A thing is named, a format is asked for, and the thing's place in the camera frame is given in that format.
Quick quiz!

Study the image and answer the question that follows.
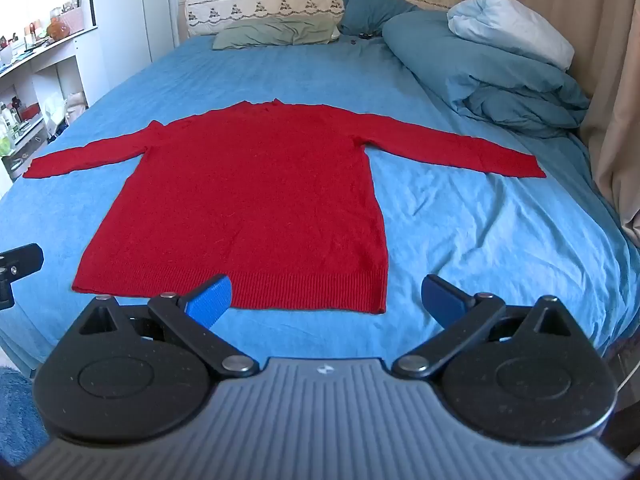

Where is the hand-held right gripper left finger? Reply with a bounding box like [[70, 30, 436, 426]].
[[75, 274, 260, 380]]

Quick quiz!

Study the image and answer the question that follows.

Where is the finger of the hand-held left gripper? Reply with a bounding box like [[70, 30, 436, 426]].
[[0, 243, 45, 282]]

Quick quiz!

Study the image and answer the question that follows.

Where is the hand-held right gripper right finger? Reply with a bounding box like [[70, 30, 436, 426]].
[[392, 274, 574, 380]]

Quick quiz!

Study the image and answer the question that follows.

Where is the red towel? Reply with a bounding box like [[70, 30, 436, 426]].
[[22, 99, 547, 315]]

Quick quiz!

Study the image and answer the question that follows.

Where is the bed with blue sheet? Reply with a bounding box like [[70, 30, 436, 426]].
[[0, 34, 640, 376]]

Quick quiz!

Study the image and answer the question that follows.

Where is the blue shaggy rug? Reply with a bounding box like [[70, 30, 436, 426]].
[[0, 365, 51, 467]]

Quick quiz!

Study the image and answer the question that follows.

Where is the white plastic bag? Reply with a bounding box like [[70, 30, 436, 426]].
[[42, 95, 68, 133]]

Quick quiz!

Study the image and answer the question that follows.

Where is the beige cloth bag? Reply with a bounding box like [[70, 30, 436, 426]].
[[65, 91, 90, 121]]

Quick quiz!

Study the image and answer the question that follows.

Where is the white shelf unit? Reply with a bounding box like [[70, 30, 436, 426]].
[[0, 25, 92, 186]]

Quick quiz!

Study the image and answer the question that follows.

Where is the teal folded duvet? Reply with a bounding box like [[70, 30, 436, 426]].
[[382, 9, 591, 138]]

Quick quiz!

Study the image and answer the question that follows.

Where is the pink patterned box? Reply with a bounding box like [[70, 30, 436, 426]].
[[62, 9, 86, 35]]

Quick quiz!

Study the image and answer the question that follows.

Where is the white and grey wardrobe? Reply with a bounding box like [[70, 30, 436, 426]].
[[87, 0, 172, 107]]

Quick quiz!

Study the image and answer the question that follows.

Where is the green pillow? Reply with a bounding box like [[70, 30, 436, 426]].
[[212, 14, 341, 51]]

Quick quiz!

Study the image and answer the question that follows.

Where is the light blue blanket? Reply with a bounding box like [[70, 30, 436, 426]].
[[447, 0, 576, 71]]

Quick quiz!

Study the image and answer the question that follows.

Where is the dark teal pillow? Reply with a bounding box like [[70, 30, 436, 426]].
[[337, 0, 421, 38]]

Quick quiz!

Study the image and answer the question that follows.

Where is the beige curtain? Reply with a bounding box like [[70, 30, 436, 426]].
[[472, 0, 640, 256]]

